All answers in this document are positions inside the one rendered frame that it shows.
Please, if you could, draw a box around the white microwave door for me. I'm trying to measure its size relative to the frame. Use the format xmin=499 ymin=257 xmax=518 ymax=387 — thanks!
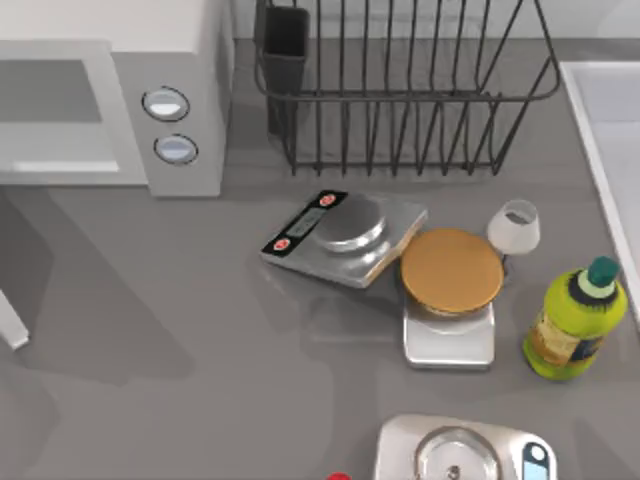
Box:
xmin=0 ymin=287 xmax=30 ymax=351

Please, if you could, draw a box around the black wire dish rack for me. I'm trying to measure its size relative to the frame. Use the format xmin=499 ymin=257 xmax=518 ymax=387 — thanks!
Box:
xmin=253 ymin=0 xmax=561 ymax=178

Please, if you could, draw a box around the black cutlery holder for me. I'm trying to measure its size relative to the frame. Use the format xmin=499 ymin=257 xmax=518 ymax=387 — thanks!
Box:
xmin=254 ymin=3 xmax=312 ymax=135

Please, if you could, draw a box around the microwave knob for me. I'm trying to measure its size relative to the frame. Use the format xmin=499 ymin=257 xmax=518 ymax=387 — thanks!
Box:
xmin=153 ymin=133 xmax=200 ymax=166
xmin=141 ymin=85 xmax=192 ymax=123

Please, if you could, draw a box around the silver scale with black panel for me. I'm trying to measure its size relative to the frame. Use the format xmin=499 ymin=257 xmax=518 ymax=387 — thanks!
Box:
xmin=259 ymin=189 xmax=429 ymax=290

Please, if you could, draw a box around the scale with wooden round plate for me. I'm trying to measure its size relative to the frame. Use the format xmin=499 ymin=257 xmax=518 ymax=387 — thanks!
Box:
xmin=399 ymin=227 xmax=505 ymax=372

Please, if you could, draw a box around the pale microwave oven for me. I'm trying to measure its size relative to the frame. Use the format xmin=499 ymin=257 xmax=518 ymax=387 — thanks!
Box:
xmin=0 ymin=0 xmax=236 ymax=199

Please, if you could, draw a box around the silver scale with blue display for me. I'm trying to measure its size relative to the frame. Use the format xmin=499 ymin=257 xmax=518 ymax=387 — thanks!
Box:
xmin=373 ymin=413 xmax=559 ymax=480

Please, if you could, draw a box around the white cup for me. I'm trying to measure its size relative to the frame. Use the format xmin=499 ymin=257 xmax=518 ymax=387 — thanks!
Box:
xmin=486 ymin=199 xmax=542 ymax=257

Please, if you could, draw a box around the green bottle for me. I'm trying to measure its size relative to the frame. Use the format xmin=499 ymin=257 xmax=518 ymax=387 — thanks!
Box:
xmin=522 ymin=255 xmax=629 ymax=383

